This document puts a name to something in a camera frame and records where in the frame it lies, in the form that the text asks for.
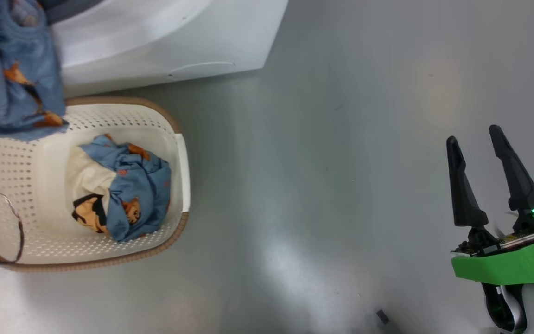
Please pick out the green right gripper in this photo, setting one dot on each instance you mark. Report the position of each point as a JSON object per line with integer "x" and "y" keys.
{"x": 508, "y": 266}

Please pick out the blue bear print garment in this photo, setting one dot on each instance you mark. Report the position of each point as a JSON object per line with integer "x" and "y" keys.
{"x": 12, "y": 93}

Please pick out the blue and cream cartoon garment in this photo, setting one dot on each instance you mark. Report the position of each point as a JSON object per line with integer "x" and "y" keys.
{"x": 142, "y": 185}

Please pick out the cream perforated laundry basket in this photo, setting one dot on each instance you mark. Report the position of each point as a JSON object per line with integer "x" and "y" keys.
{"x": 40, "y": 195}

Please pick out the white washing machine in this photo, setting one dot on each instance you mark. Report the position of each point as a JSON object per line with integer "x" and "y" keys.
{"x": 155, "y": 46}

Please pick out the dark grey floor tape mark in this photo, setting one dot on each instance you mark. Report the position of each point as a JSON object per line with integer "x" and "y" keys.
{"x": 382, "y": 317}

